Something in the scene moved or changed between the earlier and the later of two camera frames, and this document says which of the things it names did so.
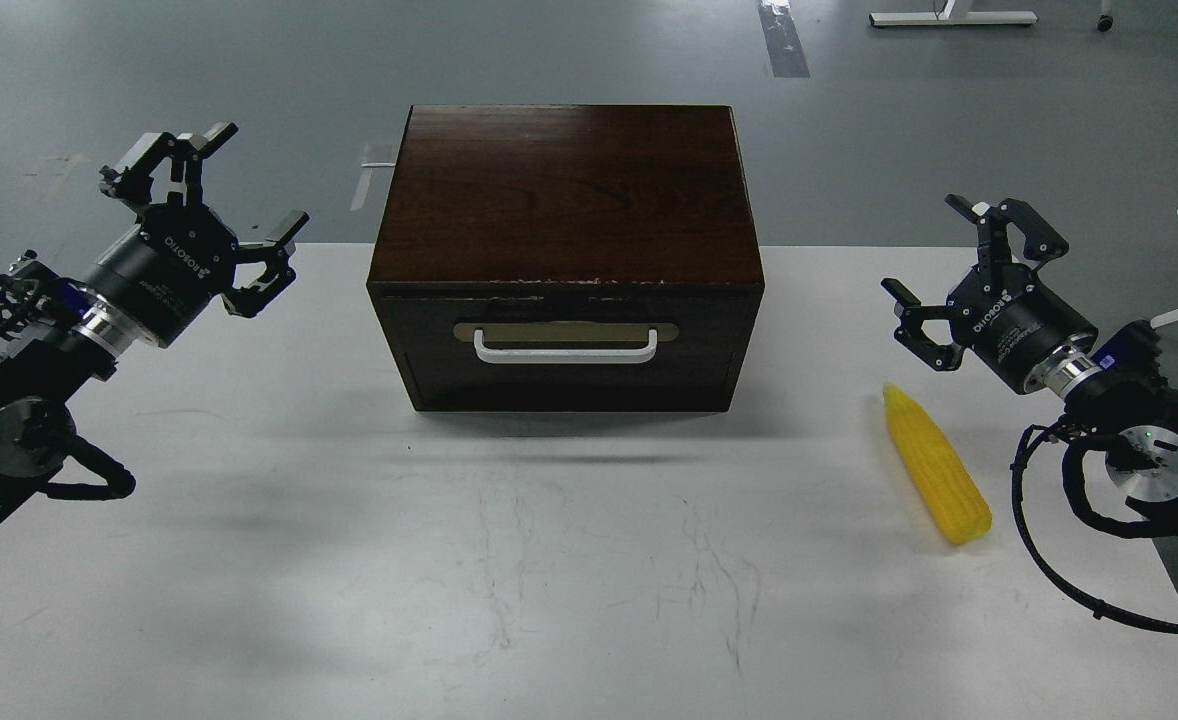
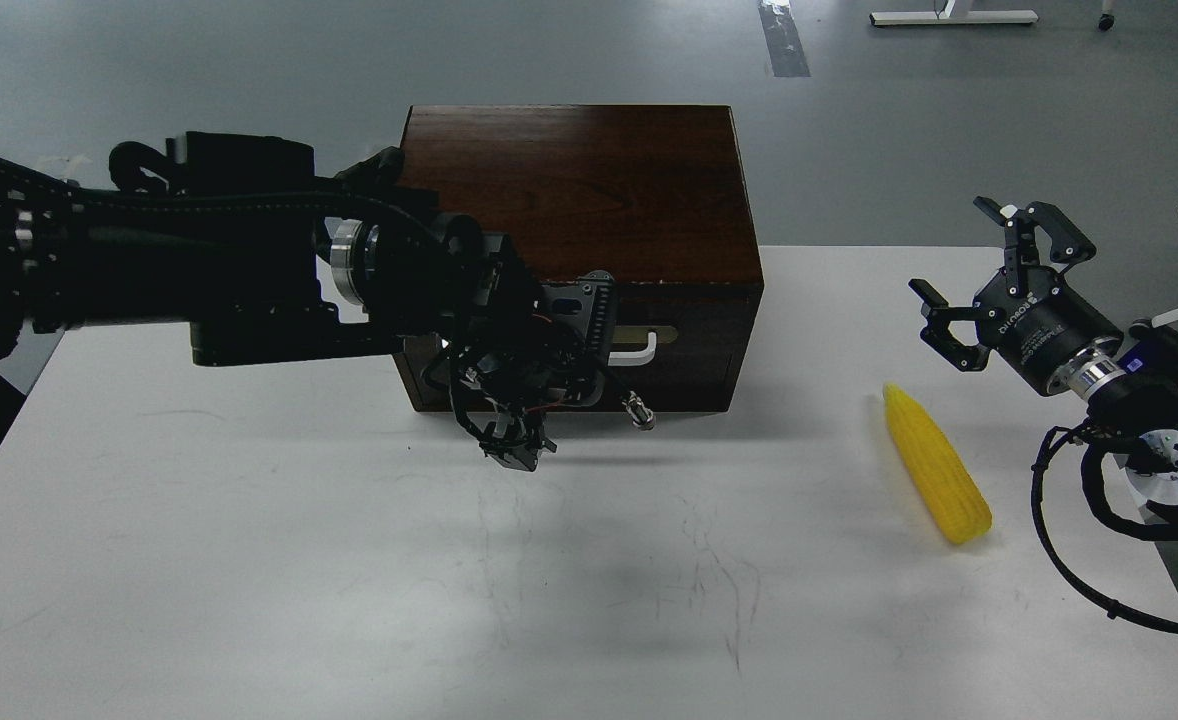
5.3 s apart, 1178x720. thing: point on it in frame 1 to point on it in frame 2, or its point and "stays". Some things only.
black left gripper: x=164 y=275 to x=474 y=315
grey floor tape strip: x=783 y=42 stays
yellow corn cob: x=948 y=483 stays
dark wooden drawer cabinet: x=568 y=258 stays
